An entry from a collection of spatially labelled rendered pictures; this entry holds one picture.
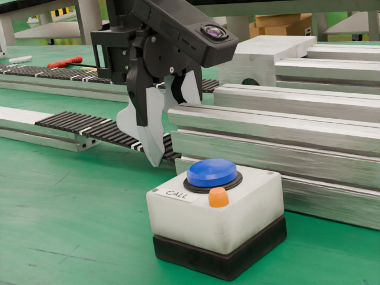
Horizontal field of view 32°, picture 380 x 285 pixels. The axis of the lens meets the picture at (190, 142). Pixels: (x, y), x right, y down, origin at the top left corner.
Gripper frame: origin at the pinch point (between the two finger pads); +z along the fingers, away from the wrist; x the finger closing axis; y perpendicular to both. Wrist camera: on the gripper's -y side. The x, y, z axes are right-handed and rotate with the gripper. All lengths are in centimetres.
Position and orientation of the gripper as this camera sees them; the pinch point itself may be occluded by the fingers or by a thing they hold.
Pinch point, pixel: (177, 147)
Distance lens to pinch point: 73.1
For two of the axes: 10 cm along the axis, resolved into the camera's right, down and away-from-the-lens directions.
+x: -6.5, 3.3, -6.8
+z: 1.3, 9.4, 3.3
